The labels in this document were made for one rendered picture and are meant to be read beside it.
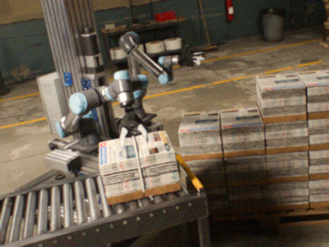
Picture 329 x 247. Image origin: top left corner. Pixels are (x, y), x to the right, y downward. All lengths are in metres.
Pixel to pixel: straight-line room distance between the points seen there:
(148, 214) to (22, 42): 7.44
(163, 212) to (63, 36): 1.49
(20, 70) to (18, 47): 0.51
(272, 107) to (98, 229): 1.36
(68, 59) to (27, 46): 6.20
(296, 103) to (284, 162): 0.42
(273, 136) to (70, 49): 1.51
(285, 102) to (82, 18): 1.50
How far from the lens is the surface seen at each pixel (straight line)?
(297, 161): 2.82
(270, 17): 9.58
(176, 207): 1.97
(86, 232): 1.95
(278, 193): 2.93
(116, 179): 1.98
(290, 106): 2.66
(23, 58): 9.12
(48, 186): 2.40
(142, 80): 2.01
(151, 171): 1.98
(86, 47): 2.83
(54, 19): 2.90
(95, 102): 2.29
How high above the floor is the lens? 1.85
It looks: 19 degrees down
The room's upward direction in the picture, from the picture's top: 8 degrees counter-clockwise
